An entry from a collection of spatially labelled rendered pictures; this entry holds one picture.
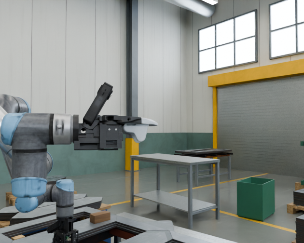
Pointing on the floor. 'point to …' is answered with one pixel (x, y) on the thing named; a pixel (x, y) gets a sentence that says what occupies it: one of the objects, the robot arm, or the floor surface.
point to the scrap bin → (255, 198)
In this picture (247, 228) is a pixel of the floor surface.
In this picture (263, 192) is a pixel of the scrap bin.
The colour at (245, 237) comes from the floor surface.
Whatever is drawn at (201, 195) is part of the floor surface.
